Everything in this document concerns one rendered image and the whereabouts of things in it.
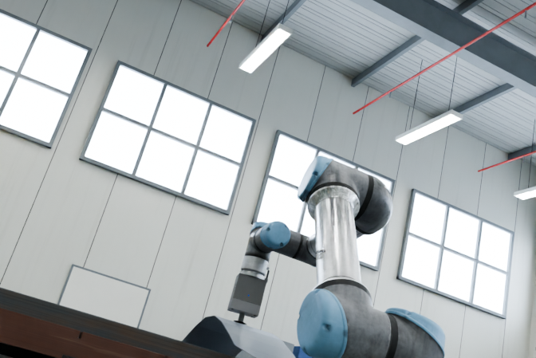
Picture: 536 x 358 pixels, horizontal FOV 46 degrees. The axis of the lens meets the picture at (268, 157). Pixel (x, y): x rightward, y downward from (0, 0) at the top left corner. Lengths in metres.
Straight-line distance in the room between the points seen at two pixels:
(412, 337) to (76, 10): 10.26
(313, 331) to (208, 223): 9.39
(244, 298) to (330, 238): 0.61
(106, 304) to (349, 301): 8.85
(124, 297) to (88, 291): 0.52
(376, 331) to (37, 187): 9.08
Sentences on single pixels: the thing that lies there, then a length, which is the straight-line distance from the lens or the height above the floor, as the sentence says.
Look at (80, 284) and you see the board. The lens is 9.86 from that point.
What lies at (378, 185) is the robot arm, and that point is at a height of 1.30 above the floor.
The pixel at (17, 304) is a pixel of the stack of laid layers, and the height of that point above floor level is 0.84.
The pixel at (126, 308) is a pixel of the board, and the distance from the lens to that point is 9.96.
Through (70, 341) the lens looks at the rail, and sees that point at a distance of 1.36.
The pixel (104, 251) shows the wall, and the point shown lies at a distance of 9.99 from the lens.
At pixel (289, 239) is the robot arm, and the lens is 1.79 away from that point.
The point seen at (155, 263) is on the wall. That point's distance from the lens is 10.13.
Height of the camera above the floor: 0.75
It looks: 22 degrees up
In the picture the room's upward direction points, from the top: 15 degrees clockwise
